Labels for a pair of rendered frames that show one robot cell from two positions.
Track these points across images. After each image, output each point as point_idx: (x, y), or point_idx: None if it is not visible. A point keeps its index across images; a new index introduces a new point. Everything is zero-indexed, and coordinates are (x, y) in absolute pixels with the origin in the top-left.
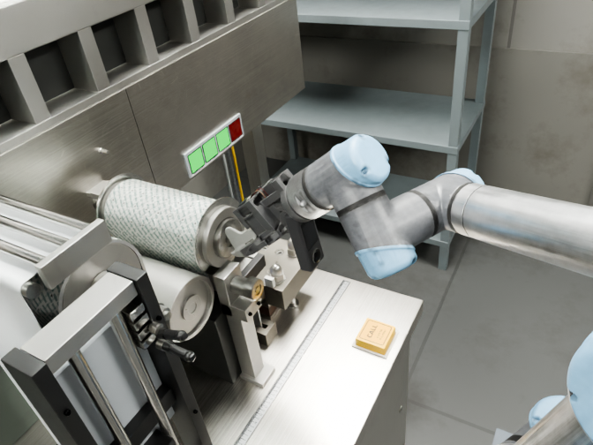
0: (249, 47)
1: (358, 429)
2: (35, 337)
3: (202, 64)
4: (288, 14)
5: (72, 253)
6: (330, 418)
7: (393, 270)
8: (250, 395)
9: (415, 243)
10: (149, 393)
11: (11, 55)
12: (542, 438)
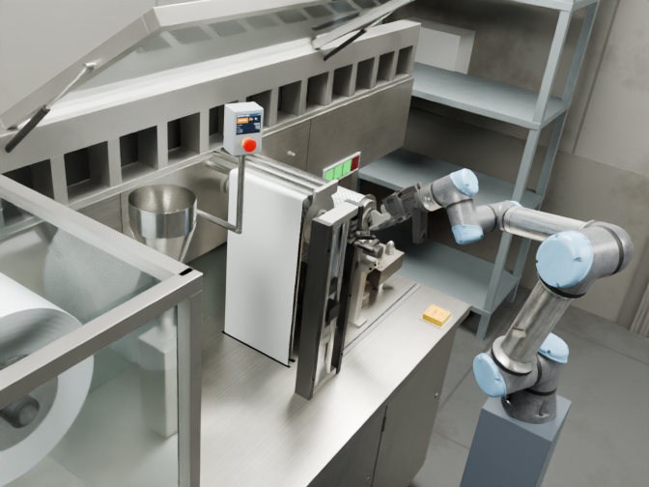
0: (378, 107)
1: (420, 358)
2: (323, 215)
3: (350, 112)
4: (406, 89)
5: (325, 191)
6: (403, 350)
7: (470, 238)
8: (350, 330)
9: (483, 229)
10: (341, 270)
11: (274, 87)
12: (526, 301)
